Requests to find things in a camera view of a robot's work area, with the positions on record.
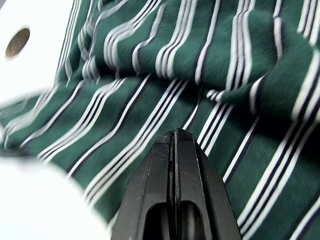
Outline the green striped T-shirt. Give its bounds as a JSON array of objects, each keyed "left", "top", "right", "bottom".
[{"left": 0, "top": 0, "right": 320, "bottom": 240}]

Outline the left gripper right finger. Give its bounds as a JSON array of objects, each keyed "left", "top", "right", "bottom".
[{"left": 174, "top": 127, "right": 243, "bottom": 240}]

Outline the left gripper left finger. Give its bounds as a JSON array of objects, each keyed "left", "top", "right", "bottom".
[{"left": 111, "top": 130, "right": 177, "bottom": 240}]

